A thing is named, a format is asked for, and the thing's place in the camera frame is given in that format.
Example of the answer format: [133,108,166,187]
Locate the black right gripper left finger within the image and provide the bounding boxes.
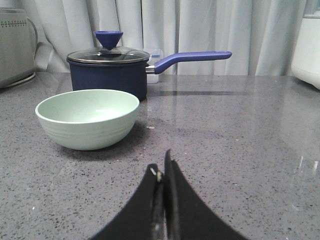
[92,163,164,240]

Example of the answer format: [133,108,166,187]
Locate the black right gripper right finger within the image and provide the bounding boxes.
[164,150,246,240]

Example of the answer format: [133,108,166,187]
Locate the light green bowl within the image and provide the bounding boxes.
[35,89,140,151]

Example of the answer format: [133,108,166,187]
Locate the clear plastic container blue lid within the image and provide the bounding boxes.
[142,47,164,85]

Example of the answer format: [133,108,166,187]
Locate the glass lid blue knob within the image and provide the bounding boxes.
[67,30,150,65]

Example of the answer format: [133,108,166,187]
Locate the white rice cooker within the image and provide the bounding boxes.
[291,11,320,89]

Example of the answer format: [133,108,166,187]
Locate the white curtain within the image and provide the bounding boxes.
[0,0,309,76]

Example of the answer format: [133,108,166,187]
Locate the cream toaster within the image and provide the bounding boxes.
[0,7,38,88]

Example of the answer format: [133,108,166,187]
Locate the blue saucepan with handle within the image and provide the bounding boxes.
[67,51,232,101]

